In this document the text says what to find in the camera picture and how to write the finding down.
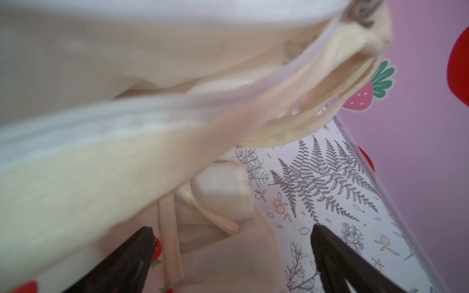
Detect fern print table mat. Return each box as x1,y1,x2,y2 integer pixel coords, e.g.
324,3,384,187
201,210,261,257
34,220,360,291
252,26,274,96
234,122,443,293

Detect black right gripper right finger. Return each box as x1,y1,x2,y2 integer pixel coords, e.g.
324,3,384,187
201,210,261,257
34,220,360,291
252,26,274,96
310,225,404,293

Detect cream bear print pillow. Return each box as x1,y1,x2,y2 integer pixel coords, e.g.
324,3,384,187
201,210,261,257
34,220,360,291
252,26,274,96
1,1,392,293

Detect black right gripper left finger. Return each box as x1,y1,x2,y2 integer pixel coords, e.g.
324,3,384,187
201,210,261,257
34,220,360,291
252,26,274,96
65,227,156,293

